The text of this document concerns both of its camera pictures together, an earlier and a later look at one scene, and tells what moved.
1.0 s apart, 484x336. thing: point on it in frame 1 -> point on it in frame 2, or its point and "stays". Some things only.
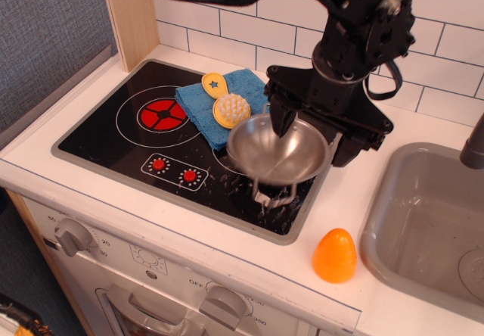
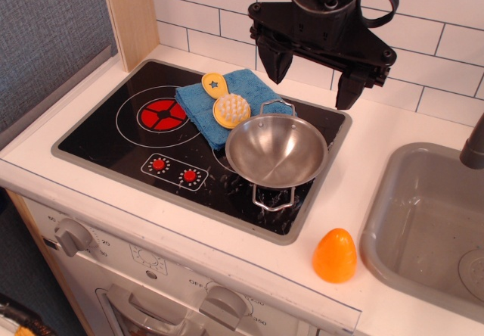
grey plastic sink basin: [423, 225] stays
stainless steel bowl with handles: [277, 164] stays
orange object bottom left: [23, 331] stays
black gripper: [335, 107] -> [345, 41]
